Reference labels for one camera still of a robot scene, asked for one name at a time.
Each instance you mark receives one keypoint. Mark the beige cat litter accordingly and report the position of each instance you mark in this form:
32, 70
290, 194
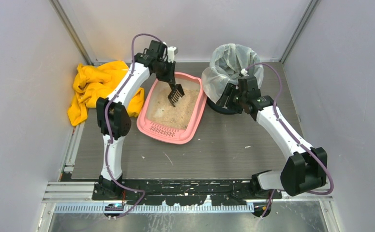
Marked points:
178, 116

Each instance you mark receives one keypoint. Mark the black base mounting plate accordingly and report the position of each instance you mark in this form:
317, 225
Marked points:
185, 192

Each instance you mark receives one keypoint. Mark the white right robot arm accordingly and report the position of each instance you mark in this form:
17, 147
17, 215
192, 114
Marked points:
305, 165

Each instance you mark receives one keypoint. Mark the aluminium rail frame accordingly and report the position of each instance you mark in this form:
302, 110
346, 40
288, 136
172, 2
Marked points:
220, 149

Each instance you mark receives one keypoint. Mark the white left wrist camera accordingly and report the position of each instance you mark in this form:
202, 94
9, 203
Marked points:
171, 53

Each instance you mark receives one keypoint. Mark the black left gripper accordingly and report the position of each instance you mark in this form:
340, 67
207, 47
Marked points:
168, 78

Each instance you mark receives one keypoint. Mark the white plastic bin liner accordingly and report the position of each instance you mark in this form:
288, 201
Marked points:
226, 63

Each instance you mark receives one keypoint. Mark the black trash bin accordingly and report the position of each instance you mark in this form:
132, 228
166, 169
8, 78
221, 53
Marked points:
219, 109

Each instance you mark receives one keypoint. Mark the black litter scoop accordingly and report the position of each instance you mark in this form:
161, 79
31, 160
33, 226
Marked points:
175, 94

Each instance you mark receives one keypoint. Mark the yellow cloth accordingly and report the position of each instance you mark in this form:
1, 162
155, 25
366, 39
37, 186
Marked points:
92, 83

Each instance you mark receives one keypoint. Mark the pink litter box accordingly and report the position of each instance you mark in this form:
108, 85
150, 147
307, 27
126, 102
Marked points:
168, 134

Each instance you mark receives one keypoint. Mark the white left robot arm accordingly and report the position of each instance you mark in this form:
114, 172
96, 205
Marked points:
112, 111

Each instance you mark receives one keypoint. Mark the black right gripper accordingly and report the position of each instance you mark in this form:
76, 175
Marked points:
229, 99

